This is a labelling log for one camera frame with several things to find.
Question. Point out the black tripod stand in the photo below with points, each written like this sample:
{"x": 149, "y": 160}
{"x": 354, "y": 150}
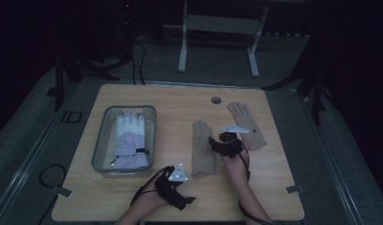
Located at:
{"x": 308, "y": 81}
{"x": 73, "y": 68}

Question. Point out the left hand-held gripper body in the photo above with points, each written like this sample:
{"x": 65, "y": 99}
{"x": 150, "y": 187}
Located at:
{"x": 174, "y": 187}

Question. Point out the grey plastic bin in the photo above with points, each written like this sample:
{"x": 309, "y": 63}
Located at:
{"x": 102, "y": 140}

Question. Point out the black rectangular floor bracket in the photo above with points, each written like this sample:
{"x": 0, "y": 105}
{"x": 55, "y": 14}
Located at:
{"x": 72, "y": 117}

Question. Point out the person's left hand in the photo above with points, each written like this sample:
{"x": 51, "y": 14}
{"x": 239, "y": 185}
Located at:
{"x": 149, "y": 200}

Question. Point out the person's right hand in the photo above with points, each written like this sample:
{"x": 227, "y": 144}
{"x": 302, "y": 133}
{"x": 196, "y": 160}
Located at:
{"x": 235, "y": 165}

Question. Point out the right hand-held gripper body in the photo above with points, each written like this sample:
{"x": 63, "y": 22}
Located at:
{"x": 233, "y": 142}

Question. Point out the grey tape piece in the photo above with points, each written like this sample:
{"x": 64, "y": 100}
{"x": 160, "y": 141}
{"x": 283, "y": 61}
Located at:
{"x": 294, "y": 189}
{"x": 61, "y": 191}

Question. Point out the dark device with red light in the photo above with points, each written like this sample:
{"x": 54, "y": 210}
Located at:
{"x": 127, "y": 25}

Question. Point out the beige knit glove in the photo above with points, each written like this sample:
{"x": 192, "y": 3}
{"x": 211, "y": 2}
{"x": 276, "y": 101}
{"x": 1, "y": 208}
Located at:
{"x": 247, "y": 120}
{"x": 203, "y": 150}

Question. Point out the white metal desk frame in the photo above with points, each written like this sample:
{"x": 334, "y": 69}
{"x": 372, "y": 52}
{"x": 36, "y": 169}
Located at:
{"x": 221, "y": 25}

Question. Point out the purple and white ski glove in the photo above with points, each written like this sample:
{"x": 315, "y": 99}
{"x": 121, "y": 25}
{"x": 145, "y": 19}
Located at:
{"x": 130, "y": 140}

